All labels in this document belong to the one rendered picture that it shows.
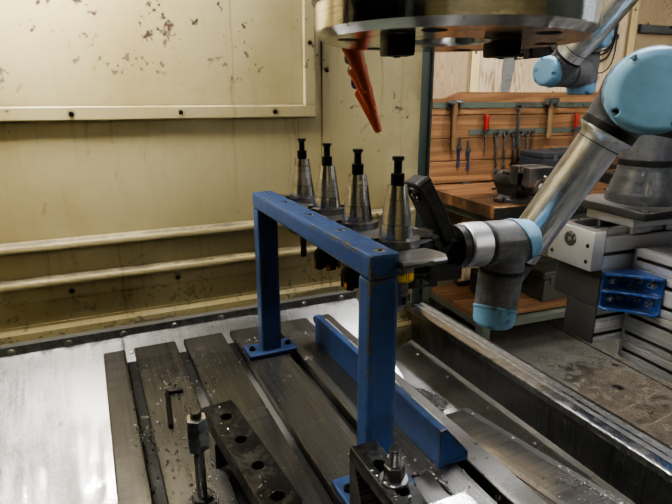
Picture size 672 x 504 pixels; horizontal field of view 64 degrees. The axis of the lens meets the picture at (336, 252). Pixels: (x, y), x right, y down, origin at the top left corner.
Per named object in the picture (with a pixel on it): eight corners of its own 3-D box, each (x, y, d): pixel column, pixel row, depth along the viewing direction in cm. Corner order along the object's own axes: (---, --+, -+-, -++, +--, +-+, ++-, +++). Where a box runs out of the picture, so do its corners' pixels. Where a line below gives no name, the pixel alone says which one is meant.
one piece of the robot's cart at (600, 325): (664, 308, 146) (670, 277, 143) (700, 322, 137) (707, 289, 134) (559, 327, 133) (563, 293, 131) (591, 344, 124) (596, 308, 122)
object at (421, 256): (430, 251, 69) (430, 245, 68) (455, 263, 64) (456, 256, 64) (382, 258, 66) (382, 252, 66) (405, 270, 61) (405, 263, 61)
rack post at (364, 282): (395, 465, 76) (403, 263, 67) (416, 489, 71) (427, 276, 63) (331, 485, 72) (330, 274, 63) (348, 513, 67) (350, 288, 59)
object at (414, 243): (361, 253, 71) (362, 235, 70) (396, 246, 74) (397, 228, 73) (393, 265, 66) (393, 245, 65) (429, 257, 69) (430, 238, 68)
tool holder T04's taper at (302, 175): (286, 194, 99) (285, 157, 97) (308, 192, 101) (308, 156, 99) (296, 198, 95) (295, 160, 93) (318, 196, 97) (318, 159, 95)
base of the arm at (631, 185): (636, 193, 137) (642, 154, 134) (692, 204, 123) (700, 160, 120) (590, 197, 131) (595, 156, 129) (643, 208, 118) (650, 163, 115)
